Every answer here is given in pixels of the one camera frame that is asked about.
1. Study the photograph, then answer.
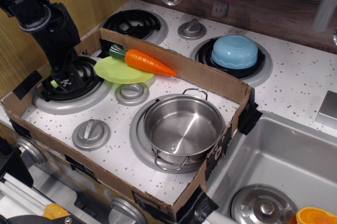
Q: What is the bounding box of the silver stove knob centre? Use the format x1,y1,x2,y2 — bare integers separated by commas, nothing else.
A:
115,83,150,106

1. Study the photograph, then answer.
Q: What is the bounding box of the silver oven knob left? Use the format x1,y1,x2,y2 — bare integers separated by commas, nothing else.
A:
17,138,47,168

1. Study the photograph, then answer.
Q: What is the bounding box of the black rear right burner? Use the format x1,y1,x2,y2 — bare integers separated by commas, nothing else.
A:
190,37,271,78

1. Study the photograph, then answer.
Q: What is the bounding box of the orange yellow toy piece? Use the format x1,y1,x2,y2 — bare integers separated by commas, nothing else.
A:
42,203,69,220

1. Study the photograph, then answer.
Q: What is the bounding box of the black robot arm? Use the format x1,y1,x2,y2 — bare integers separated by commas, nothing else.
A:
1,0,84,93

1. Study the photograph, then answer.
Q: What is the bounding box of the brown cardboard fence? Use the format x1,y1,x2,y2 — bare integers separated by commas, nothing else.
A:
2,28,254,222

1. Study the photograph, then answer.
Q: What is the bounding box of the orange toy carrot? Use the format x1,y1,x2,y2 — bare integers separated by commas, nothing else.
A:
109,44,177,76

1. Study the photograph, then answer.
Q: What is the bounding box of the silver pot lid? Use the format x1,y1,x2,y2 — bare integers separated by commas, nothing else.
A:
229,184,298,223

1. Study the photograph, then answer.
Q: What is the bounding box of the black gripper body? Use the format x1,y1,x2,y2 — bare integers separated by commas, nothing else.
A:
32,3,80,77

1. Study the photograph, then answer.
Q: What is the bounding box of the grey metal sink basin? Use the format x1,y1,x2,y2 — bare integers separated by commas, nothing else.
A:
206,112,336,223

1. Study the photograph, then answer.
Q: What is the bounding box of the silver stove knob rear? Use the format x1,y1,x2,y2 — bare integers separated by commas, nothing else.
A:
177,18,207,40

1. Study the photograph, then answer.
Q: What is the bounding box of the toy orange half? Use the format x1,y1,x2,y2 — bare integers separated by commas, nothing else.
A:
289,207,336,224

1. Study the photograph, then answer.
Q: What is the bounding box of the black front left burner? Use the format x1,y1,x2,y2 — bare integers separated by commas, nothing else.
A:
41,56,103,102

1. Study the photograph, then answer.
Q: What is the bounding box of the black device lower left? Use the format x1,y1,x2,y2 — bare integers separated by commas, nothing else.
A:
1,137,34,188

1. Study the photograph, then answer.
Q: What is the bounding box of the silver stove knob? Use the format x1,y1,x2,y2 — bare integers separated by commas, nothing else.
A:
72,119,111,151
115,83,150,106
177,18,207,40

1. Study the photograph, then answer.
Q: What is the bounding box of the silver oven knob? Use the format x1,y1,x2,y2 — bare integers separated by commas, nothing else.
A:
17,138,47,168
108,197,147,224

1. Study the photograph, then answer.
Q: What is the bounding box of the grey block on counter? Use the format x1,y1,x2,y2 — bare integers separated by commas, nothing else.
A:
315,90,337,129

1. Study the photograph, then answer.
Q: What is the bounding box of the silver stove knob front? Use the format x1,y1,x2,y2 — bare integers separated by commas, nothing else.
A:
72,119,111,151

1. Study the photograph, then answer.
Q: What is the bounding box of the silver faucet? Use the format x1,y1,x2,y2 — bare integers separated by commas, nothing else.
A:
312,0,336,32

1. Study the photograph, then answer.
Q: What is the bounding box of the green toy broccoli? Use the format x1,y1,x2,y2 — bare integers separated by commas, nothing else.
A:
50,80,58,88

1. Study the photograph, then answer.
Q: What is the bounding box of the light green plastic plate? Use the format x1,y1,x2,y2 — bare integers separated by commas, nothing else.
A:
94,57,154,84

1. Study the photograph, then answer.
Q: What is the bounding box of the stainless steel pot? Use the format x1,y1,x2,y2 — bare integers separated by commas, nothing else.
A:
143,88,225,172

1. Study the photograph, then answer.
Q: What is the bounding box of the light blue plastic bowl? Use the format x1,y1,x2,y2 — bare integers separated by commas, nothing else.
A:
211,35,258,69

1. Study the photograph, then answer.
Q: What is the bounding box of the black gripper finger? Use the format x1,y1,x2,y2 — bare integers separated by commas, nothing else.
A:
53,72,66,91
67,66,84,93

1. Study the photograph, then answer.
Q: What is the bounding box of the silver oven knob right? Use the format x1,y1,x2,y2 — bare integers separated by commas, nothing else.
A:
108,197,147,224

